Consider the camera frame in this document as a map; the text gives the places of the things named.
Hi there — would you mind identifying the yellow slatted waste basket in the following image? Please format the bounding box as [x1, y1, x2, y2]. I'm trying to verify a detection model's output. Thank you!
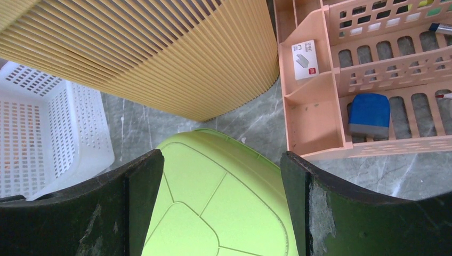
[1, 1, 279, 121]

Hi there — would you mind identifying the white perforated tray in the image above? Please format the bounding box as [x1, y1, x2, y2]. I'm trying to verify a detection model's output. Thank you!
[1, 61, 115, 201]

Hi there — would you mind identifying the orange plastic file organizer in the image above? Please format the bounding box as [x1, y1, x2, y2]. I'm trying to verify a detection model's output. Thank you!
[273, 1, 451, 160]

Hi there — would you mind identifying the green plastic basin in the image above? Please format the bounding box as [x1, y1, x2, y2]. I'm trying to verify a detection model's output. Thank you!
[142, 129, 298, 255]

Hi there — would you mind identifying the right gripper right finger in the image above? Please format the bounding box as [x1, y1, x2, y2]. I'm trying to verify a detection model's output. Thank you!
[280, 151, 451, 255]

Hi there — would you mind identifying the blue grey stamp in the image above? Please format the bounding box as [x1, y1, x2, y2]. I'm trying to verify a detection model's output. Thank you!
[348, 93, 391, 139]

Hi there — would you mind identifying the white staples box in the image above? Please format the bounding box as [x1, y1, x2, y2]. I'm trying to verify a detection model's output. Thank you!
[291, 40, 319, 81]

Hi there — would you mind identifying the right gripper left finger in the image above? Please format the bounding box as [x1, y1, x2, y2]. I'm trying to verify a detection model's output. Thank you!
[1, 149, 164, 255]

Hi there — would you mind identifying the blue capped marker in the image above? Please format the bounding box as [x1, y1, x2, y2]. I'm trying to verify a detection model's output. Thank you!
[429, 23, 452, 35]

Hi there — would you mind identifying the white marker pen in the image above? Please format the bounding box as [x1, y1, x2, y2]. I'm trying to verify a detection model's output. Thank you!
[435, 93, 452, 99]

